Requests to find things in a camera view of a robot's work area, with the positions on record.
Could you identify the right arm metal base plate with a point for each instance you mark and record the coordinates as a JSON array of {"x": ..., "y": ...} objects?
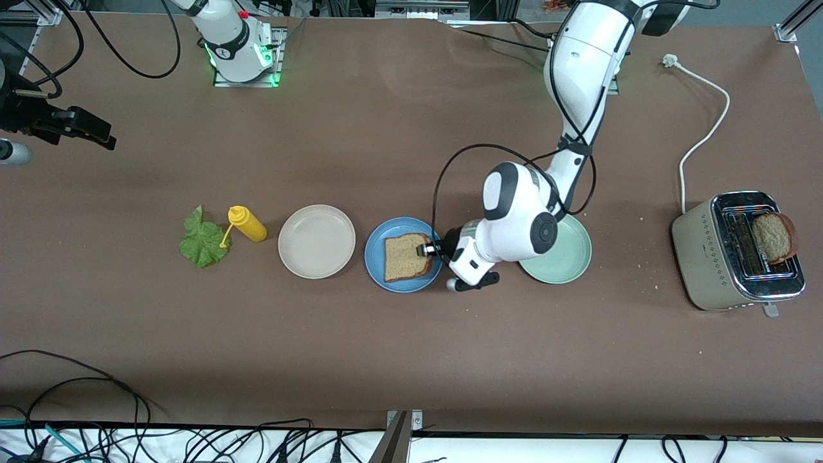
[{"x": 278, "y": 67}]

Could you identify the aluminium frame profile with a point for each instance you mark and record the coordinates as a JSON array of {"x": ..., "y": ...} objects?
[
  {"x": 786, "y": 32},
  {"x": 19, "y": 18}
]

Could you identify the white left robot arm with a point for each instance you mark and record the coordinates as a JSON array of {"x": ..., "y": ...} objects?
[{"x": 578, "y": 64}]

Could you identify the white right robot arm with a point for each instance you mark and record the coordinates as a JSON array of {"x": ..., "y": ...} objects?
[{"x": 231, "y": 38}]

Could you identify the grey metal box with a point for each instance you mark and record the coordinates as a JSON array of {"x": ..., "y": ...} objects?
[{"x": 418, "y": 9}]

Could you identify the brown bread slice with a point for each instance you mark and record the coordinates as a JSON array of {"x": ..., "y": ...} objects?
[
  {"x": 775, "y": 238},
  {"x": 402, "y": 257}
]

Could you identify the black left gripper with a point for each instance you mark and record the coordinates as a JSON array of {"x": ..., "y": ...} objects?
[{"x": 448, "y": 242}]

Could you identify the beige chrome toaster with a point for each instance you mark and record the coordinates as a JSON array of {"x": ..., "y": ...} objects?
[{"x": 701, "y": 257}]

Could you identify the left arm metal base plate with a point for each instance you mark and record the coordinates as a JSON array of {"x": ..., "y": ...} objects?
[{"x": 614, "y": 90}]

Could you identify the grey aluminium bracket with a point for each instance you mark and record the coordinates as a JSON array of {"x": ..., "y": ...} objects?
[{"x": 393, "y": 447}]

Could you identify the yellow squeeze bottle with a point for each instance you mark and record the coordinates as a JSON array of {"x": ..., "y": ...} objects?
[{"x": 251, "y": 226}]

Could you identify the mint green plate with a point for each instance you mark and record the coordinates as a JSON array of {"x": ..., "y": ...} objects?
[{"x": 572, "y": 257}]

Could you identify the blue plate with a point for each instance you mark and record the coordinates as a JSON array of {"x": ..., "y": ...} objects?
[{"x": 374, "y": 254}]

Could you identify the green lettuce leaf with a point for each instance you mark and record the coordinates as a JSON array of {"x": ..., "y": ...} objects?
[{"x": 202, "y": 244}]

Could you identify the beige plate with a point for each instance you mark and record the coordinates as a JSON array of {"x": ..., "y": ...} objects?
[{"x": 316, "y": 242}]

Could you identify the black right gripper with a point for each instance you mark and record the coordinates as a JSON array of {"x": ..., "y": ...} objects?
[{"x": 26, "y": 114}]

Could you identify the orange packet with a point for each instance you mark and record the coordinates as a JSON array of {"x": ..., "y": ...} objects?
[{"x": 553, "y": 5}]

